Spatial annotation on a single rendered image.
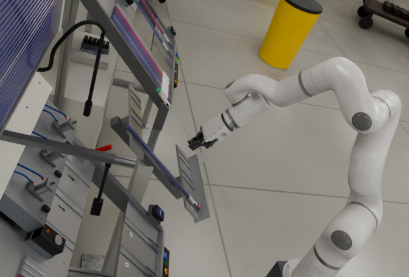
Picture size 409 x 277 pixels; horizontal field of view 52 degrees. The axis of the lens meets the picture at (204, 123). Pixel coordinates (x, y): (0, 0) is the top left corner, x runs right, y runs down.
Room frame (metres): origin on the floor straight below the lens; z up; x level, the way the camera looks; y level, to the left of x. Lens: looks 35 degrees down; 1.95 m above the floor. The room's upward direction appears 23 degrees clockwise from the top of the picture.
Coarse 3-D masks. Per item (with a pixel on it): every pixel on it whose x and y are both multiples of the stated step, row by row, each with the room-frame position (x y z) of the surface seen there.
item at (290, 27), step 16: (288, 0) 4.23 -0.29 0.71; (304, 0) 4.42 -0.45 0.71; (288, 16) 4.20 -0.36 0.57; (304, 16) 4.19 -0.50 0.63; (272, 32) 4.27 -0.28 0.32; (288, 32) 4.19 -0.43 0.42; (304, 32) 4.24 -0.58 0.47; (272, 48) 4.22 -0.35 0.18; (288, 48) 4.21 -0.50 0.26; (272, 64) 4.21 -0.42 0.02; (288, 64) 4.29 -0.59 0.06
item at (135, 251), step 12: (132, 216) 0.93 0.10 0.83; (132, 228) 0.89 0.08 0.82; (144, 228) 0.94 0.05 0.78; (120, 240) 0.81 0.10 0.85; (132, 240) 0.85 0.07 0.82; (144, 240) 0.89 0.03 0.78; (156, 240) 0.96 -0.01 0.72; (120, 252) 0.77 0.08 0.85; (132, 252) 0.81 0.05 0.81; (144, 252) 0.86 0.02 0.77; (156, 252) 0.91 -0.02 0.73; (120, 264) 0.73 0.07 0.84; (132, 264) 0.78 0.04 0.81; (144, 264) 0.82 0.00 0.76; (120, 276) 0.70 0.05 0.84; (132, 276) 0.74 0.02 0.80; (144, 276) 0.78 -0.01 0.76
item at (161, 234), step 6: (162, 234) 0.98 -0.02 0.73; (162, 240) 0.96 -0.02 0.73; (162, 246) 0.93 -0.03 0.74; (162, 252) 0.91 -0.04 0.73; (156, 258) 0.89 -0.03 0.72; (162, 258) 0.89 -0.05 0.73; (156, 264) 0.87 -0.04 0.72; (162, 264) 0.87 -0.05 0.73; (156, 270) 0.84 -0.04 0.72; (162, 270) 0.85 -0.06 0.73; (156, 276) 0.82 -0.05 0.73; (162, 276) 0.83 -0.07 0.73
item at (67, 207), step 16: (64, 176) 0.78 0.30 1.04; (80, 176) 0.84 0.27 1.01; (64, 192) 0.74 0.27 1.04; (80, 192) 0.79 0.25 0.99; (64, 208) 0.70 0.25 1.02; (80, 208) 0.75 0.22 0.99; (0, 224) 0.52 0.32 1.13; (16, 224) 0.56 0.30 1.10; (48, 224) 0.63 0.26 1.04; (64, 224) 0.67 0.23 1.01; (0, 240) 0.50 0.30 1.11; (16, 240) 0.53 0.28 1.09; (0, 256) 0.47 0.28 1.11; (16, 256) 0.50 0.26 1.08; (32, 256) 0.53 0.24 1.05; (64, 256) 0.60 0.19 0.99; (0, 272) 0.44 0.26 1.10; (16, 272) 0.47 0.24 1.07; (64, 272) 0.56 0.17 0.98
